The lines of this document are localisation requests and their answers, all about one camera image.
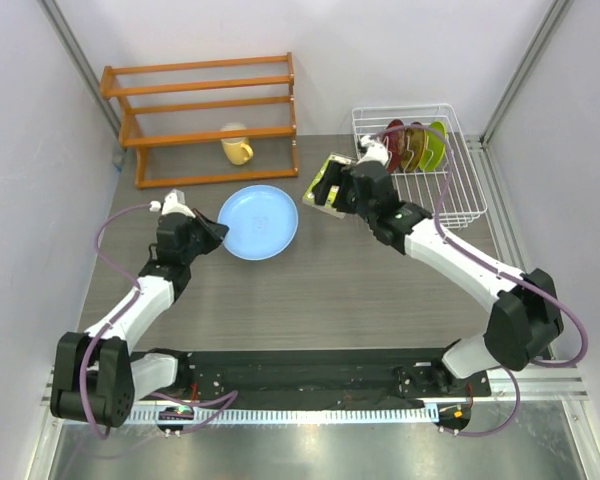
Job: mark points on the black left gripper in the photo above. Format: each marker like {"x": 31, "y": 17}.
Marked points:
{"x": 214, "y": 233}

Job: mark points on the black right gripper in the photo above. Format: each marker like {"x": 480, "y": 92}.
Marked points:
{"x": 338, "y": 175}

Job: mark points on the light blue plate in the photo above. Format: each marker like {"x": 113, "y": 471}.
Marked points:
{"x": 262, "y": 220}

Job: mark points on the red floral plate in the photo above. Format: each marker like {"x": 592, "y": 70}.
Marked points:
{"x": 395, "y": 143}

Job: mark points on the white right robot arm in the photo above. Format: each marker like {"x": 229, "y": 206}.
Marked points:
{"x": 523, "y": 319}

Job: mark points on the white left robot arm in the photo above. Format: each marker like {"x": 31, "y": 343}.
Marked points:
{"x": 97, "y": 377}

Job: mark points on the yellow patterned plate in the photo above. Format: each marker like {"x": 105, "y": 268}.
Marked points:
{"x": 415, "y": 144}

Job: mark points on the yellow mug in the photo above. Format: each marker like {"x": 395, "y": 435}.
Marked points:
{"x": 237, "y": 150}

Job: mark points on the lime green plate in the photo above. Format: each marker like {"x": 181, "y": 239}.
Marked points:
{"x": 436, "y": 147}

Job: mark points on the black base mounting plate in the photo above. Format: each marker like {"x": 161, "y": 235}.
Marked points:
{"x": 320, "y": 380}

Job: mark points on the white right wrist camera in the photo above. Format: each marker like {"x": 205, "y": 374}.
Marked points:
{"x": 371, "y": 148}

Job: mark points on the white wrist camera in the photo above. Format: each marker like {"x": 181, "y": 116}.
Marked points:
{"x": 173, "y": 202}
{"x": 371, "y": 148}

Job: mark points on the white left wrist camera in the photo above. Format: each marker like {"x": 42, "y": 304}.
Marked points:
{"x": 173, "y": 202}

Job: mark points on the white wire dish rack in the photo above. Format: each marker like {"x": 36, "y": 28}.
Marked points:
{"x": 465, "y": 201}

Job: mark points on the slotted cable duct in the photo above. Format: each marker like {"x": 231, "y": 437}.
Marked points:
{"x": 158, "y": 414}

